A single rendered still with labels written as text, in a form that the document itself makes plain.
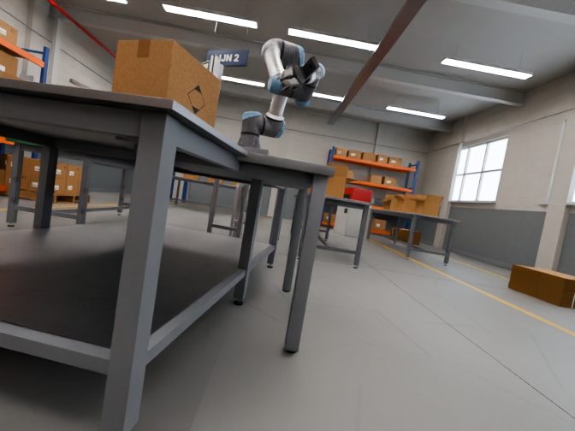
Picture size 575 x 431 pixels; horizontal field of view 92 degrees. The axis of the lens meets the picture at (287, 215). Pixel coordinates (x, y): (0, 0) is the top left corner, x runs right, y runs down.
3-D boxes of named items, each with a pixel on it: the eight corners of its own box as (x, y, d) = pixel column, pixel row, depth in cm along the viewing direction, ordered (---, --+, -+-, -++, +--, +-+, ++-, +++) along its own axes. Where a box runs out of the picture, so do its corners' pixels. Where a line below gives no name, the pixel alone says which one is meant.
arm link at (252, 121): (238, 133, 179) (240, 111, 178) (258, 137, 184) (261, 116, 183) (242, 130, 168) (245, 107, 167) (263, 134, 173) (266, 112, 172)
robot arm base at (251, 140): (239, 150, 184) (240, 134, 183) (262, 152, 184) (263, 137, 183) (234, 146, 169) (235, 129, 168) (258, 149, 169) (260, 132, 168)
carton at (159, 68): (167, 138, 129) (174, 79, 127) (211, 144, 122) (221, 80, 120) (107, 116, 100) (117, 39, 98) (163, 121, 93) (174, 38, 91)
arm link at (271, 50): (261, 28, 150) (275, 75, 122) (280, 35, 154) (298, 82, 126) (255, 50, 158) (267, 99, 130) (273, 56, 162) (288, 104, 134)
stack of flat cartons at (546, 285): (506, 286, 365) (512, 263, 363) (542, 292, 372) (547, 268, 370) (560, 306, 301) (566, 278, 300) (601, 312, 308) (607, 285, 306)
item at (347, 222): (333, 232, 756) (340, 186, 749) (352, 234, 770) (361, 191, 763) (343, 236, 688) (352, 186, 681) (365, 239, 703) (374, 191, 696)
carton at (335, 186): (305, 192, 358) (310, 163, 356) (342, 199, 365) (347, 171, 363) (312, 192, 317) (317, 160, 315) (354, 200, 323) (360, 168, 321)
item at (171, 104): (145, 161, 284) (146, 159, 284) (290, 184, 266) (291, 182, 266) (-341, 41, 76) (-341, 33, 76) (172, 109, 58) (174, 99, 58)
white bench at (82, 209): (117, 214, 442) (124, 163, 437) (165, 221, 445) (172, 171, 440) (-4, 226, 252) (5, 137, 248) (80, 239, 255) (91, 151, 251)
